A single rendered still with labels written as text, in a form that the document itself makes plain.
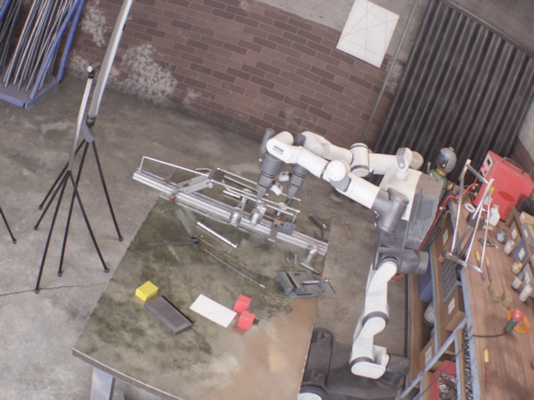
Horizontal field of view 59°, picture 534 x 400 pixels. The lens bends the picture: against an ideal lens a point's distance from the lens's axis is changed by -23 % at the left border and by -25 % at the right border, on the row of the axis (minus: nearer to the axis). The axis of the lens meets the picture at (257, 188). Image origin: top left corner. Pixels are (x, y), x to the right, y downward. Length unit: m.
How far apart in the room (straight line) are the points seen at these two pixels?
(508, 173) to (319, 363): 2.05
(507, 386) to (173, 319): 1.69
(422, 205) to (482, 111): 2.58
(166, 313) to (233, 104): 3.53
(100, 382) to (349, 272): 2.65
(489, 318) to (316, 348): 1.06
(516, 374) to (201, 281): 1.73
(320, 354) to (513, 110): 2.89
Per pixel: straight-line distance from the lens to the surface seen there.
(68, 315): 3.09
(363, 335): 2.87
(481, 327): 2.96
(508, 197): 4.27
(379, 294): 2.75
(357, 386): 3.14
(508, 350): 2.98
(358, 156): 2.58
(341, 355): 3.27
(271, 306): 2.24
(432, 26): 4.64
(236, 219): 2.51
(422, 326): 3.94
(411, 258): 2.64
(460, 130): 4.89
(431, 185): 2.49
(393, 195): 2.27
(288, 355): 2.07
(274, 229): 2.58
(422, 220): 2.45
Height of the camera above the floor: 2.28
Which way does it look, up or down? 29 degrees down
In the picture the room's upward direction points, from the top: 22 degrees clockwise
